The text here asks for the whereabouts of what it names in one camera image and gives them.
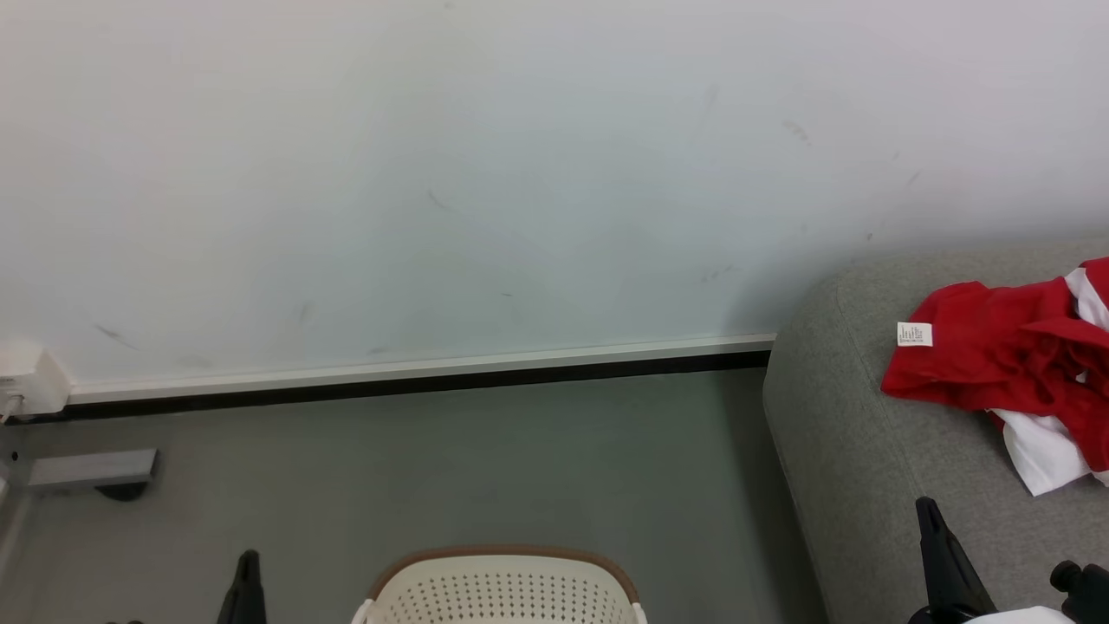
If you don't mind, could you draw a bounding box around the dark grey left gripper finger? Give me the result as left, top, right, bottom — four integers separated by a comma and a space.
242, 549, 267, 624
217, 550, 250, 624

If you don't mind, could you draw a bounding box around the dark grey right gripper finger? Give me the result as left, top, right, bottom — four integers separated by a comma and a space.
924, 497, 997, 624
916, 497, 958, 624

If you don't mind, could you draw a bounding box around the red and white garment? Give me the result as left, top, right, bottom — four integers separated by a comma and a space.
881, 257, 1109, 497

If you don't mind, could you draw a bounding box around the grey fabric sofa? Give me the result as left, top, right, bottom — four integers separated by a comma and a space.
762, 243, 1109, 624

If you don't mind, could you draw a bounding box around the cream perforated laundry basket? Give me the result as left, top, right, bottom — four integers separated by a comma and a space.
351, 546, 648, 624

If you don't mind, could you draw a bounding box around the white and black baseboard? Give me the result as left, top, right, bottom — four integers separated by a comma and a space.
68, 335, 778, 421

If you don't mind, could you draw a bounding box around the grey metal frame foot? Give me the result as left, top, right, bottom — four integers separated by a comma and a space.
0, 425, 159, 497

